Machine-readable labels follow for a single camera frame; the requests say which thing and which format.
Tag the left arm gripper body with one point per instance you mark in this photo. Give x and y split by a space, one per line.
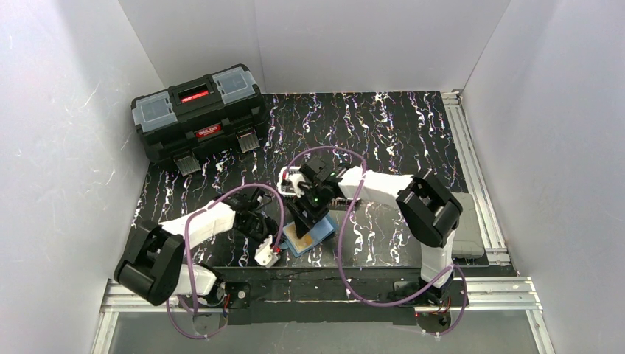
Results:
263 231

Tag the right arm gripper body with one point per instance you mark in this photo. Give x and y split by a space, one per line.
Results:
306 217

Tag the orange credit card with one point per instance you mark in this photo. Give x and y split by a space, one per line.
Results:
296 244

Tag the blue leather card holder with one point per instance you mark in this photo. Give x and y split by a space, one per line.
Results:
322 230

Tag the white plastic basket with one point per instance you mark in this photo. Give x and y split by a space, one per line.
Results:
287 187

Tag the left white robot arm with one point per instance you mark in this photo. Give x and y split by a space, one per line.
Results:
157 262

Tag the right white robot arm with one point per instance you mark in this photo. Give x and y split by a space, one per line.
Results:
431 212

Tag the black red toolbox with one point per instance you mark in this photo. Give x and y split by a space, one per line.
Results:
183 125

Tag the grey flat case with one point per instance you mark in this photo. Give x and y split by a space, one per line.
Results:
468 243

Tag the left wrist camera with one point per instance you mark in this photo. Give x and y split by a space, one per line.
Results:
266 254

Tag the aluminium frame rail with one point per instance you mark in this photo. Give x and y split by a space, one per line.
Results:
513 293

